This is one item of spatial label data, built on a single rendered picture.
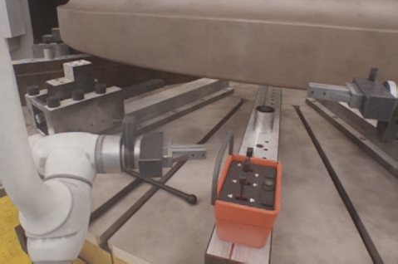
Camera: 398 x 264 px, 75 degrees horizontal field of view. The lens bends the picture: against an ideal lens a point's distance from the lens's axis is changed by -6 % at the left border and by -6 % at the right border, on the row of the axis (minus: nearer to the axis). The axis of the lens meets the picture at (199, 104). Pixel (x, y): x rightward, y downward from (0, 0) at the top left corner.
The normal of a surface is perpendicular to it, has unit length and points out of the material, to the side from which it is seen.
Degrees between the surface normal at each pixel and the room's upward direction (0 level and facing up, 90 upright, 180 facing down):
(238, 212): 97
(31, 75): 90
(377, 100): 90
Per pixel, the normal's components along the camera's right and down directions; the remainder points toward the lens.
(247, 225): -0.29, 0.46
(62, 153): 0.06, -0.55
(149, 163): 0.09, 0.37
